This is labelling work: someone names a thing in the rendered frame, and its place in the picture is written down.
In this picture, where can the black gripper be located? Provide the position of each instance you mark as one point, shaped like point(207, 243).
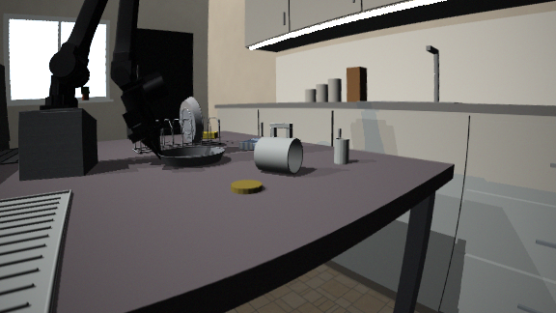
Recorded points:
point(146, 137)

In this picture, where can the grey mug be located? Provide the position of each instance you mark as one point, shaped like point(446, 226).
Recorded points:
point(279, 154)

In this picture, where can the yellow sponge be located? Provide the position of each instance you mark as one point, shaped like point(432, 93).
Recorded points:
point(206, 135)

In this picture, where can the grey cylinder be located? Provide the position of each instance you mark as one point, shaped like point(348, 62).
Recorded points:
point(341, 150)

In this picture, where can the flat round gold disc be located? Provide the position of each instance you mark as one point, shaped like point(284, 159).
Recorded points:
point(246, 187)

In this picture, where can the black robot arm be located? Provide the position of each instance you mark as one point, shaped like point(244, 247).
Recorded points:
point(69, 65)

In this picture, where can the grey ribbed draining mat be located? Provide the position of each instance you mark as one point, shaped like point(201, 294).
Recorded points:
point(32, 230)

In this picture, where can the blue checkered towel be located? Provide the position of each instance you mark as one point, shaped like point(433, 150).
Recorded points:
point(248, 144)

